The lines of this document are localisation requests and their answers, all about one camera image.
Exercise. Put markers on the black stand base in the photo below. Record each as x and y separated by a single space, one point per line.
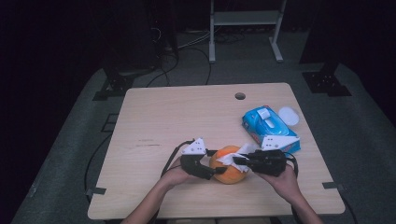
116 84
325 83

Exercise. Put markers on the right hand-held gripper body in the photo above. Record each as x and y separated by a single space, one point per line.
269 163

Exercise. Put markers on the person's right hand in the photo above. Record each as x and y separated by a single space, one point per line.
285 185

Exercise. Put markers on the blue wet wipes pack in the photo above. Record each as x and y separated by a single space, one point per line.
267 124

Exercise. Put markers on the white metal stand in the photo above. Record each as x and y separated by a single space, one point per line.
246 17

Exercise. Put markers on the black tape strip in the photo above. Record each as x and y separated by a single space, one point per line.
97 190
331 185

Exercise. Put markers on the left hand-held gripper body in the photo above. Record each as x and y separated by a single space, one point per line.
193 161

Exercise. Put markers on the white wet wipe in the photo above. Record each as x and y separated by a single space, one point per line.
229 158

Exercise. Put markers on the white oval lid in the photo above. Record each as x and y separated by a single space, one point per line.
289 115

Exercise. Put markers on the orange plush toy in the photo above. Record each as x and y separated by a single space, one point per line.
230 175

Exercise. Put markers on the person's left hand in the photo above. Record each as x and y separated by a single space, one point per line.
176 175

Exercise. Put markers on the black floor tape outline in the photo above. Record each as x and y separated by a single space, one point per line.
105 123

